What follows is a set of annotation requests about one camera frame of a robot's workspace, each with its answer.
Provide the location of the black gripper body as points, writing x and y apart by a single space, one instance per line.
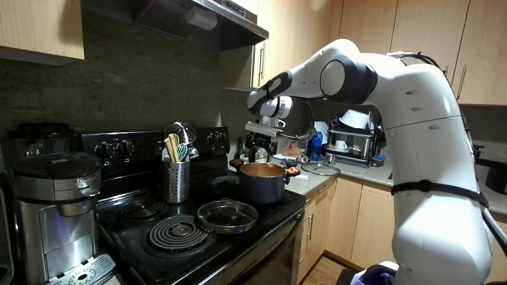
263 141

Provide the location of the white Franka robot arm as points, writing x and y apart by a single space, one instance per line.
433 227

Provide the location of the round glass pot lid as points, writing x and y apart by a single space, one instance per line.
227 216

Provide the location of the clear water bottle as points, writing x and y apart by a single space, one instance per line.
261 156

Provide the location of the green label spice bottle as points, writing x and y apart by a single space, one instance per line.
241 152

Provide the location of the blue dish soap bottle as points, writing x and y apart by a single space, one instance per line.
315 146

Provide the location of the flat glass lid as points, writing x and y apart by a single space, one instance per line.
320 170

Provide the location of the teal kitchen utensil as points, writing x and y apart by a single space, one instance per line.
182 152

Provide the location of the shiny metal ladle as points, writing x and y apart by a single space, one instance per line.
182 129

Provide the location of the wooden spatula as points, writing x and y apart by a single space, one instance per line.
174 144
168 151

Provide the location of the perforated steel utensil holder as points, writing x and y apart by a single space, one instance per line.
176 182

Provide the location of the dish drying rack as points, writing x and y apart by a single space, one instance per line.
353 144

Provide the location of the white bowl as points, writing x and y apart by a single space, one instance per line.
353 119

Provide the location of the wooden lower cabinet row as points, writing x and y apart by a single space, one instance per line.
342 222

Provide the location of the wooden cabinet row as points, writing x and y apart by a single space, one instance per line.
433 32
342 222

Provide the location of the black electric stove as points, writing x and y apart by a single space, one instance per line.
222 254

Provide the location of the blue sponge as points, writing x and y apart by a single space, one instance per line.
377 159

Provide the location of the large stove burner coil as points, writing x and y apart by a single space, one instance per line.
177 232

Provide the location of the dark range hood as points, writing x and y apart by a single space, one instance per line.
211 24

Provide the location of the wooden upper cabinet row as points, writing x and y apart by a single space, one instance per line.
433 32

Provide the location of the stainless steel coffee maker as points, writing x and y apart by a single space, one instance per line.
55 216

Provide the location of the black round container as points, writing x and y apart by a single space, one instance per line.
496 171

